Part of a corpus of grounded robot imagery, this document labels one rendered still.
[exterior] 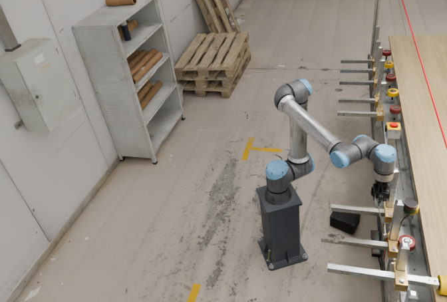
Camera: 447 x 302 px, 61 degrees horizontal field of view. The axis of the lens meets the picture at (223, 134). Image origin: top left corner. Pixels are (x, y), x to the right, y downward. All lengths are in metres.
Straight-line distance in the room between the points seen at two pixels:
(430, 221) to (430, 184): 0.29
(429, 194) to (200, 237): 1.83
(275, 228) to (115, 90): 2.03
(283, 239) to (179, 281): 0.86
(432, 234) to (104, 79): 2.96
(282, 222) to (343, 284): 0.64
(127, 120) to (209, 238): 1.48
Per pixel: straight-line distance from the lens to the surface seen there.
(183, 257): 3.28
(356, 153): 1.94
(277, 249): 3.00
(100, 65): 3.79
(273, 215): 2.71
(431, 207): 2.38
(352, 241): 2.18
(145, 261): 3.35
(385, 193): 2.04
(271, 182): 2.58
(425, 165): 2.64
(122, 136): 4.17
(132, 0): 3.96
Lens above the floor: 2.55
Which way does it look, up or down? 35 degrees down
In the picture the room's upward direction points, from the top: 9 degrees counter-clockwise
